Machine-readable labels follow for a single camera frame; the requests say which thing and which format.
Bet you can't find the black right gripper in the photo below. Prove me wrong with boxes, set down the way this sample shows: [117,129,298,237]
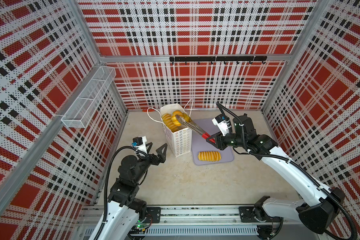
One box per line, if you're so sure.
[205,131,245,152]

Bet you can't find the white printed paper bag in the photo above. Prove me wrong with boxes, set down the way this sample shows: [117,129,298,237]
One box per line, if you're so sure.
[147,99,194,158]

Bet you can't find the long ridged bread loaf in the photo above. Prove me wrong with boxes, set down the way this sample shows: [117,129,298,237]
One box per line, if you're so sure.
[162,114,179,133]

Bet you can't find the red handled metal tongs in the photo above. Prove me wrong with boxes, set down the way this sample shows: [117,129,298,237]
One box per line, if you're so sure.
[182,119,211,140]

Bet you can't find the round striped bun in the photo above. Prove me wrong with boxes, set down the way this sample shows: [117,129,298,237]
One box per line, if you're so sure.
[171,110,191,127]

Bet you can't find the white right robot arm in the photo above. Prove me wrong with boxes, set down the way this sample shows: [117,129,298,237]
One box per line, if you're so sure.
[206,103,358,240]

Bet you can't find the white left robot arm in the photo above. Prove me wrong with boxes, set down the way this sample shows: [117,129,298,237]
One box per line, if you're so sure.
[90,137,168,240]

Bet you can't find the lilac plastic tray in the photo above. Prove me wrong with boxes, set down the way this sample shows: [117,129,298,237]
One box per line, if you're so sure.
[192,119,235,166]

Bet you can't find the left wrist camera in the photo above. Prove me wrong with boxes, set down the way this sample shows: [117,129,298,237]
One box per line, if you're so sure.
[132,136,147,154]

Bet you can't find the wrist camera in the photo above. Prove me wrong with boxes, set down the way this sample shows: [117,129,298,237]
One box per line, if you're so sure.
[132,136,147,154]
[212,114,232,136]

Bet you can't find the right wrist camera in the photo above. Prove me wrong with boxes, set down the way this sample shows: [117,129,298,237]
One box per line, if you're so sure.
[212,114,232,136]

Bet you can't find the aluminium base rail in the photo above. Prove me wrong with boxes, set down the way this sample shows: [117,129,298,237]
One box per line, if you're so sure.
[74,205,328,238]

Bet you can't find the white wire mesh basket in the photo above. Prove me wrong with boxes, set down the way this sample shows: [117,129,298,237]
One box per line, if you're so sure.
[62,66,116,129]

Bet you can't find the black wall hook rail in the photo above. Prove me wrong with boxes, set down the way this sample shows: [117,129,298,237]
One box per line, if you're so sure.
[169,56,268,63]

